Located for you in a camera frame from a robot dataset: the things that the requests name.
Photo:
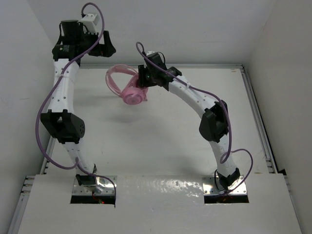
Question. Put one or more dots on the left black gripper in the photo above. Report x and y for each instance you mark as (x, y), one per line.
(105, 49)

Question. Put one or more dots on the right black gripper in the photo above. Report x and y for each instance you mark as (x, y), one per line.
(143, 81)

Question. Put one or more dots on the pink headphones with cable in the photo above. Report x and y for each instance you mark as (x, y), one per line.
(132, 94)

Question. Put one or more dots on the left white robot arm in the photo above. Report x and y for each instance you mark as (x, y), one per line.
(60, 120)

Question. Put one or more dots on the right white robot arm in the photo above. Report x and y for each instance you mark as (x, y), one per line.
(214, 125)

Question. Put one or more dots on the white front cover board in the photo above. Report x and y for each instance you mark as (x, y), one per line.
(159, 205)

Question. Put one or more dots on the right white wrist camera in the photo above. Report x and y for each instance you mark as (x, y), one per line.
(149, 53)

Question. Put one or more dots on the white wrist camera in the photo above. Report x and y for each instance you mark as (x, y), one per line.
(149, 53)
(90, 23)

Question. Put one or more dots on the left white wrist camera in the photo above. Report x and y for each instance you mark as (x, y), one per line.
(90, 23)

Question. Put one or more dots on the aluminium table frame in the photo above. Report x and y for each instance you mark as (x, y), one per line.
(160, 137)

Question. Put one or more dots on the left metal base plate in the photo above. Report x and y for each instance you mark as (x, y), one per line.
(101, 187)

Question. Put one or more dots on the metal base plate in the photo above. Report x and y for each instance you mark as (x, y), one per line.
(211, 186)
(101, 187)

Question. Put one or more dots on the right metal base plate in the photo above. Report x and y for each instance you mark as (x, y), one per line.
(211, 186)

